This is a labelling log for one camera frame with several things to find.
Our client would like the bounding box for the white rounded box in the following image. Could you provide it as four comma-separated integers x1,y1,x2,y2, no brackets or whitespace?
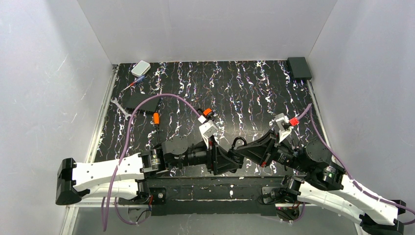
131,60,151,77

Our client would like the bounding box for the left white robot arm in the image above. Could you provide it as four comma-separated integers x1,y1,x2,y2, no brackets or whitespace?
55,136,243,206

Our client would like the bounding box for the red blue screwdriver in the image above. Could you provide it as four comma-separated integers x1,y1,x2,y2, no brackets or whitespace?
122,75,146,92

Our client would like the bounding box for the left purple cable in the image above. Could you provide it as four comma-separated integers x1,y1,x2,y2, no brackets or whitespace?
100,94,203,233

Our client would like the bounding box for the black box in corner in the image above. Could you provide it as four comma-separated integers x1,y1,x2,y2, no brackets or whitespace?
287,57,312,82

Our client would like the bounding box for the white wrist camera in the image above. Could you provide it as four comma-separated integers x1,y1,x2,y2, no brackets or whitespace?
276,113,294,143
198,115,218,147

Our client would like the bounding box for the right aluminium rail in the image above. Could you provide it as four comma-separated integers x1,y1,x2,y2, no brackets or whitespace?
307,80,368,235

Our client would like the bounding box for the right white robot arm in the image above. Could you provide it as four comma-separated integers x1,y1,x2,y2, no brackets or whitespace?
231,130,407,235

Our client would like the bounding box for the silver wrench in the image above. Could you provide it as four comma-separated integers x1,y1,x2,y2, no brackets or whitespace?
110,97,131,120

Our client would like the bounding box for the aluminium rail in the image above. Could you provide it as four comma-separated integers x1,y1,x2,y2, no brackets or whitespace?
60,65,119,235
307,80,368,235

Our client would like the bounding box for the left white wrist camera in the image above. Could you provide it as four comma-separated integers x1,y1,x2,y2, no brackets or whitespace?
198,115,218,147

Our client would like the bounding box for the orange handled screwdriver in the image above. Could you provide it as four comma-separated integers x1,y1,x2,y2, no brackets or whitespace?
153,113,160,143

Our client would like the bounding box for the black front base bar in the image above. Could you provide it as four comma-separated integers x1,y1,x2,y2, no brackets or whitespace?
146,176,285,216

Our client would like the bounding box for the orange black padlock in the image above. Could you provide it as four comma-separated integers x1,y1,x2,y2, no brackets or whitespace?
203,108,214,119

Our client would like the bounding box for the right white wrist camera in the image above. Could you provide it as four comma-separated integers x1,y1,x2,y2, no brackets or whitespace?
276,113,294,143

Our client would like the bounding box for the black flat box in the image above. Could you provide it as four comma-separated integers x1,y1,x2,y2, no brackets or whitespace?
125,94,161,114

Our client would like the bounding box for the left aluminium rail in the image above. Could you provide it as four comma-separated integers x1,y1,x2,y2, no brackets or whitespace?
60,65,119,235

